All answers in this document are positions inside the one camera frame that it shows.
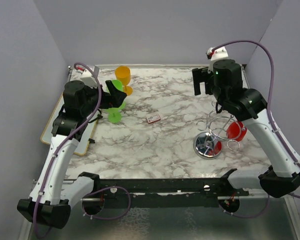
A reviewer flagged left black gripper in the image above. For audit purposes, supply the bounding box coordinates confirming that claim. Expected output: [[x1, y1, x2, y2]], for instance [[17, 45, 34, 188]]
[[81, 80, 127, 117]]

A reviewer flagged green wine glass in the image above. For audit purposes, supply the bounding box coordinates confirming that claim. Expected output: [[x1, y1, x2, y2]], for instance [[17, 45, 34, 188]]
[[105, 101, 126, 123], [110, 79, 123, 92]]

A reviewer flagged orange plastic wine glass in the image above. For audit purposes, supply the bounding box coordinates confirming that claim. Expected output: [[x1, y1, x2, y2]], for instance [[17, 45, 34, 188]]
[[114, 65, 133, 96]]

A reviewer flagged red plastic wine glass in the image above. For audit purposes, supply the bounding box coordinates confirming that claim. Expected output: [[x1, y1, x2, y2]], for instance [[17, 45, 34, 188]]
[[226, 121, 248, 142]]

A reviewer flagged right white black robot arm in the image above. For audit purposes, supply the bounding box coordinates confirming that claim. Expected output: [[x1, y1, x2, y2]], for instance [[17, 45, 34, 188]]
[[192, 59, 300, 198]]

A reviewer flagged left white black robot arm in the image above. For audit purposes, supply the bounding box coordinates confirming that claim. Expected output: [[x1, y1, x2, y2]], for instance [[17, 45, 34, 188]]
[[17, 80, 127, 229]]

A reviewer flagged small red white card box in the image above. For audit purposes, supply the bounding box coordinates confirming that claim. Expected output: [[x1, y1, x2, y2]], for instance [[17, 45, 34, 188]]
[[146, 114, 161, 124]]

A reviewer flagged yellow framed whiteboard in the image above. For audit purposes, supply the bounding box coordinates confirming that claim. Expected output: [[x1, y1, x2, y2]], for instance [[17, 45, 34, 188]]
[[40, 94, 97, 156]]

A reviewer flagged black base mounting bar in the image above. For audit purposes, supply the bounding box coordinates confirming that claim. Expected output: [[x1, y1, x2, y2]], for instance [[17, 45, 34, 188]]
[[82, 177, 249, 211]]

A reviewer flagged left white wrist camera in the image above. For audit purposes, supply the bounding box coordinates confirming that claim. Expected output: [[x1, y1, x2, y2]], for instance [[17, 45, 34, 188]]
[[80, 69, 97, 88]]

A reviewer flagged chrome wire wine glass rack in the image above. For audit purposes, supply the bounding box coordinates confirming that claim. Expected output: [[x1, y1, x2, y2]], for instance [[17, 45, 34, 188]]
[[193, 102, 241, 160]]

